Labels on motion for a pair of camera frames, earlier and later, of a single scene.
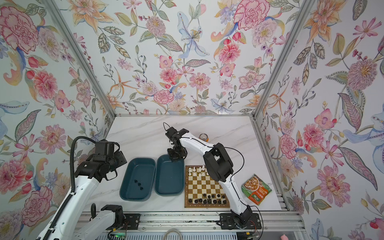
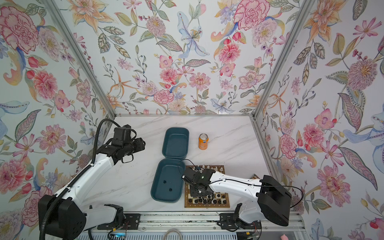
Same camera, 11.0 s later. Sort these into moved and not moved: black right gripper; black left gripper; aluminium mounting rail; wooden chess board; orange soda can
Moved: black left gripper; black right gripper
Not moved: aluminium mounting rail; wooden chess board; orange soda can
